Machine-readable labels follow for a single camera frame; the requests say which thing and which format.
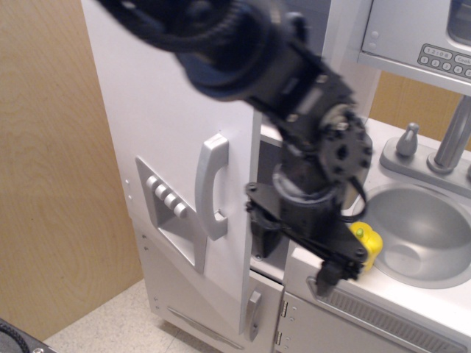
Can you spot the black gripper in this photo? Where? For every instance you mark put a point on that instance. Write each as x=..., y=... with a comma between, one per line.
x=313, y=221

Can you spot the silver fridge door handle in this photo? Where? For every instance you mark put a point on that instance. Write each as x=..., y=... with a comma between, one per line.
x=213, y=156

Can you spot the white toy fridge door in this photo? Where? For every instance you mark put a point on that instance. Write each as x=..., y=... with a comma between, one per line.
x=154, y=113

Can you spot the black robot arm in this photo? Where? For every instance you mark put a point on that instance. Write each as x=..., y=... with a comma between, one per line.
x=255, y=51

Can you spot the silver oven vent panel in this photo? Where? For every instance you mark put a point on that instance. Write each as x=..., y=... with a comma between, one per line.
x=386, y=323

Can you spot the yellow toy bell pepper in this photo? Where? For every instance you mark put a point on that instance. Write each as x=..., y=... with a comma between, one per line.
x=371, y=241

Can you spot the silver ice dispenser panel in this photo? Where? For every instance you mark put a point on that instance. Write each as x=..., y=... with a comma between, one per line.
x=172, y=217

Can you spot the white lower freezer door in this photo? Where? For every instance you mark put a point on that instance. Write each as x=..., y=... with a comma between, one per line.
x=196, y=307

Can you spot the silver toy sink basin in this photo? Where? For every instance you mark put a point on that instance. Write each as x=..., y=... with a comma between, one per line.
x=426, y=235

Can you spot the silver toy faucet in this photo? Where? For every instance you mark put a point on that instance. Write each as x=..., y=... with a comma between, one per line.
x=442, y=167

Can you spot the white toy kitchen cabinet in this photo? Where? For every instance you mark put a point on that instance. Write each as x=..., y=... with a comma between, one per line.
x=339, y=28

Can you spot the toy microwave with keypad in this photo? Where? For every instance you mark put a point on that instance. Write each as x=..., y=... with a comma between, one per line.
x=427, y=41

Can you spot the black case corner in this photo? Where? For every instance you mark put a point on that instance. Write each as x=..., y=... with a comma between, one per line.
x=15, y=340

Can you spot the silver freezer door handle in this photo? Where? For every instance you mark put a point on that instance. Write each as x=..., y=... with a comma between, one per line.
x=251, y=323

